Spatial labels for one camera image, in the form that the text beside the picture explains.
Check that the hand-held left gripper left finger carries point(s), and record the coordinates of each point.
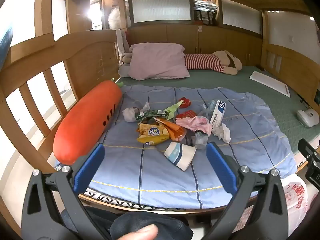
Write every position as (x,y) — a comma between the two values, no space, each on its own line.
(88,165)

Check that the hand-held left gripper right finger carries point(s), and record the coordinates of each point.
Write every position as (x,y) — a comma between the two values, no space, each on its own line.
(221,167)

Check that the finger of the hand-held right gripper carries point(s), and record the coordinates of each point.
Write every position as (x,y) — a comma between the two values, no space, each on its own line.
(306,148)

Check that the clear blue-printed plastic bag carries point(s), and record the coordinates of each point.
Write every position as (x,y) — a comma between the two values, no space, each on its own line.
(206,110)

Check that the green snack packet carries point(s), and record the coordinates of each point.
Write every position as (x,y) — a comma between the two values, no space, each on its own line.
(143,115)

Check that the person's left hand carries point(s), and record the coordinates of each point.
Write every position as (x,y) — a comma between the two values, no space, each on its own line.
(140,232)

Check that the white red-printed plastic bag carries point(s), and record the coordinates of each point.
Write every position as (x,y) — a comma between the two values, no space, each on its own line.
(296,200)

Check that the white rounded device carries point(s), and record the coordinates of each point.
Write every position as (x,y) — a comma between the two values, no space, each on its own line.
(308,117)

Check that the white crumpled tissue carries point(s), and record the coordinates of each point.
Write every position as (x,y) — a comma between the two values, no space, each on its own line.
(128,113)
(222,133)

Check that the grey crumpled plastic bag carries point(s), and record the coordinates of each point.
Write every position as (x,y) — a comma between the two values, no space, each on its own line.
(200,140)

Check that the orange carrot plush pillow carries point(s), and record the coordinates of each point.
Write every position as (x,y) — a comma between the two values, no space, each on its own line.
(85,125)

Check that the white and blue paper cup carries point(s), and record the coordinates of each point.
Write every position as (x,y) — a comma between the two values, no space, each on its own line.
(180,155)

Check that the pink plastic bag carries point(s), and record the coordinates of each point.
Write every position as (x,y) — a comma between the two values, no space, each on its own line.
(195,123)

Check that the blue and white carton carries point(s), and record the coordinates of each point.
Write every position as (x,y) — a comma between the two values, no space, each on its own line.
(218,113)

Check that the orange wrapper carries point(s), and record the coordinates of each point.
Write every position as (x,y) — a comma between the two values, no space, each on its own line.
(175,127)

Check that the blue checked blanket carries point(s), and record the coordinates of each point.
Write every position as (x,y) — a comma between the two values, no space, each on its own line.
(150,175)

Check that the yellow chips bag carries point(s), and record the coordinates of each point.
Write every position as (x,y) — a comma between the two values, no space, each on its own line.
(152,135)

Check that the white flat board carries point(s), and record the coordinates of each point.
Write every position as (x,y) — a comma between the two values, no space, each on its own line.
(271,85)

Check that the red crumpled wrapper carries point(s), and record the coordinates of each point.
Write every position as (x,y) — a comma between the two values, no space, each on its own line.
(186,102)

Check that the green folded paper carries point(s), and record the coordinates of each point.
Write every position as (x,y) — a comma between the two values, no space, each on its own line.
(172,108)

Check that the small clear wrapper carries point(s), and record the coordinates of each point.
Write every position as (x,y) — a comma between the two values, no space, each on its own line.
(144,106)

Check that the person's leg in dark jeans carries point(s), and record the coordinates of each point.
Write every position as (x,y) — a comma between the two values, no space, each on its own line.
(150,223)

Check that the green mattress mat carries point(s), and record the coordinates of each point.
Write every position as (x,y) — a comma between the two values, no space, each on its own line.
(250,85)

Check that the striped plush rabbit toy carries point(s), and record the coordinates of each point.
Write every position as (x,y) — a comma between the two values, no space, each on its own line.
(215,61)

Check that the purple pillow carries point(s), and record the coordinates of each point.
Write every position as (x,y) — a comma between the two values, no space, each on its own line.
(157,60)

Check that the hanging light cloth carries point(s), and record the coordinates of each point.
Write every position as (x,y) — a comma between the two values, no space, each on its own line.
(121,42)

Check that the frosted glass window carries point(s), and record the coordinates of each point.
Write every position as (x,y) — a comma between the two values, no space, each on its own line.
(240,15)
(160,7)

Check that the white fluffy plush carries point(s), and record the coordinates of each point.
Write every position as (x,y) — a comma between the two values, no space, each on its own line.
(116,17)

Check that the wooden bed frame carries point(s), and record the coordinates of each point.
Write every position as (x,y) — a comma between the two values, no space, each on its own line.
(87,55)

